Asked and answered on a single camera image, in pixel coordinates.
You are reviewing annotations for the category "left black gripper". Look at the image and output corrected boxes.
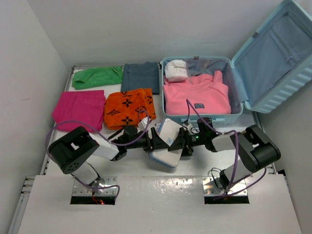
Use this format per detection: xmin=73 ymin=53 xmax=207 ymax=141
xmin=126 ymin=127 xmax=170 ymax=153

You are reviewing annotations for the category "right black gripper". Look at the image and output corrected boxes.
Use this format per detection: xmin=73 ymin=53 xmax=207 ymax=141
xmin=169 ymin=127 xmax=205 ymax=156

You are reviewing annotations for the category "white blue case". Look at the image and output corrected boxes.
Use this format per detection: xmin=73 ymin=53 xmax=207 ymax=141
xmin=148 ymin=118 xmax=182 ymax=168

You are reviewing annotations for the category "orange black patterned towel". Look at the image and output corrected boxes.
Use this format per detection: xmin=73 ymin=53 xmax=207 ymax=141
xmin=104 ymin=88 xmax=156 ymax=130

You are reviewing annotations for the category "pink hoodie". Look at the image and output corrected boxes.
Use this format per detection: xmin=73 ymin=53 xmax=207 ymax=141
xmin=163 ymin=70 xmax=231 ymax=116

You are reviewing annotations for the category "white drawstring pouch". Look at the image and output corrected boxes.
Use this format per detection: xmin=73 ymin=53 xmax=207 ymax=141
xmin=165 ymin=59 xmax=189 ymax=83

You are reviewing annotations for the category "magenta garment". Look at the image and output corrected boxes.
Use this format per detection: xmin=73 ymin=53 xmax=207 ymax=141
xmin=52 ymin=90 xmax=105 ymax=133

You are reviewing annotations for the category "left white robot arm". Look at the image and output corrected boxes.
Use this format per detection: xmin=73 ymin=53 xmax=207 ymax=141
xmin=47 ymin=125 xmax=169 ymax=189

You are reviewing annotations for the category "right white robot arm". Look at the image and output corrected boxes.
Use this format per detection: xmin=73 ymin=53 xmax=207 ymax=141
xmin=168 ymin=117 xmax=281 ymax=191

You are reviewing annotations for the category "grey blue folded garment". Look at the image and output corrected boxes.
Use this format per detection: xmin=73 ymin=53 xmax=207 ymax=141
xmin=120 ymin=62 xmax=160 ymax=95

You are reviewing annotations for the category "green folded cloth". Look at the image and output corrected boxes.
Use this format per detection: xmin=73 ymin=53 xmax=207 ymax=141
xmin=72 ymin=66 xmax=123 ymax=90

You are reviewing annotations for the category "light blue hard suitcase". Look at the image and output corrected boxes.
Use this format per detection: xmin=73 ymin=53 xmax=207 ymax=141
xmin=158 ymin=0 xmax=312 ymax=126

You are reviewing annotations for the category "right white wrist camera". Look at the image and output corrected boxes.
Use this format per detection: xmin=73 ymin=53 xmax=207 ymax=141
xmin=182 ymin=122 xmax=194 ymax=133

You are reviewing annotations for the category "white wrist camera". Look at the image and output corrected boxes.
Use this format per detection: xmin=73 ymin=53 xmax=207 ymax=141
xmin=138 ymin=117 xmax=150 ymax=131
xmin=182 ymin=122 xmax=194 ymax=133

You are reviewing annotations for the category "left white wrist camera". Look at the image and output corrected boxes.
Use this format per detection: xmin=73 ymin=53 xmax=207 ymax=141
xmin=138 ymin=117 xmax=150 ymax=131

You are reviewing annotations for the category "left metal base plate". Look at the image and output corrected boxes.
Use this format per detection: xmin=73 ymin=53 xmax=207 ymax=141
xmin=72 ymin=176 xmax=119 ymax=197

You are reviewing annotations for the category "metal base plate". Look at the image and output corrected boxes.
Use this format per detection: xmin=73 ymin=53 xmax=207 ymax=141
xmin=72 ymin=176 xmax=119 ymax=197
xmin=202 ymin=176 xmax=248 ymax=198

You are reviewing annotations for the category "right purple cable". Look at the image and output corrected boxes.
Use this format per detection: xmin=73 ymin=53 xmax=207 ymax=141
xmin=183 ymin=98 xmax=267 ymax=198

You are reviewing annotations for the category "purple cable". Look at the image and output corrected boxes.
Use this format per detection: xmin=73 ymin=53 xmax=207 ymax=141
xmin=45 ymin=109 xmax=150 ymax=202
xmin=183 ymin=98 xmax=267 ymax=198

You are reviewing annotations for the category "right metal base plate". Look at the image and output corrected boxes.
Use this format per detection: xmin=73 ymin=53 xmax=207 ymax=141
xmin=202 ymin=176 xmax=248 ymax=198

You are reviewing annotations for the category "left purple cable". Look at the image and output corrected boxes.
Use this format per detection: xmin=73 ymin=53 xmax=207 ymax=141
xmin=45 ymin=109 xmax=150 ymax=202

